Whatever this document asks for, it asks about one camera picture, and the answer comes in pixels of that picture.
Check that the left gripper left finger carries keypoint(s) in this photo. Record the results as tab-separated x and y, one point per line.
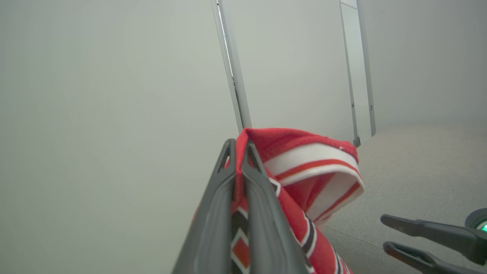
213	228

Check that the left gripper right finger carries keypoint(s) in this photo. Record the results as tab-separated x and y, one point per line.
266	236

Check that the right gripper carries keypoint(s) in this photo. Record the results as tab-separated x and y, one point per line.
478	220

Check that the red striped clothing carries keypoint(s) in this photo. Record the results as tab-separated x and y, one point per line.
296	144

